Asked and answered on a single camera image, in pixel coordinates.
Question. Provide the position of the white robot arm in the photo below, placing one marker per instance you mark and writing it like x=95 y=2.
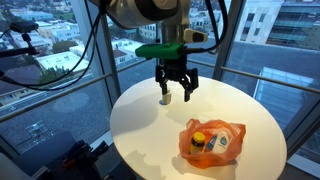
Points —
x=130 y=14

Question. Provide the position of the dark bottle with yellow cap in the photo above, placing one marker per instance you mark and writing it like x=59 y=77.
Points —
x=197 y=143

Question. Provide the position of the white rectangular shampoo bottle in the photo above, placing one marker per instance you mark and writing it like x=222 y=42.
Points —
x=222 y=143

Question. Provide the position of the blue small box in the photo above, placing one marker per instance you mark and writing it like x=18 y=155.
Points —
x=210 y=145

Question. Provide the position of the white pill bottle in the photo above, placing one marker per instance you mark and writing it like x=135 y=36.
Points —
x=166 y=99

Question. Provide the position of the white round table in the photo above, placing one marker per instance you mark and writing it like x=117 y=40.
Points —
x=154 y=139

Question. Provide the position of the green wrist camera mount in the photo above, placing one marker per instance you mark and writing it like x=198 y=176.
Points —
x=162 y=51

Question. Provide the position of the dark equipment on floor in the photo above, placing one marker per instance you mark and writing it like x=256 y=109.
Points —
x=61 y=157

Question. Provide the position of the orange plastic bag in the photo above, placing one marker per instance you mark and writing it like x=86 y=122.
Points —
x=236 y=133

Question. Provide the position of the black camera on stand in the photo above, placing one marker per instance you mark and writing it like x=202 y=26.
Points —
x=24 y=28

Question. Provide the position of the metal window handrail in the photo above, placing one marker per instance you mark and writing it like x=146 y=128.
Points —
x=67 y=89

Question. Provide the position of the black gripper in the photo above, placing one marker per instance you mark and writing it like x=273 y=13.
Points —
x=176 y=70

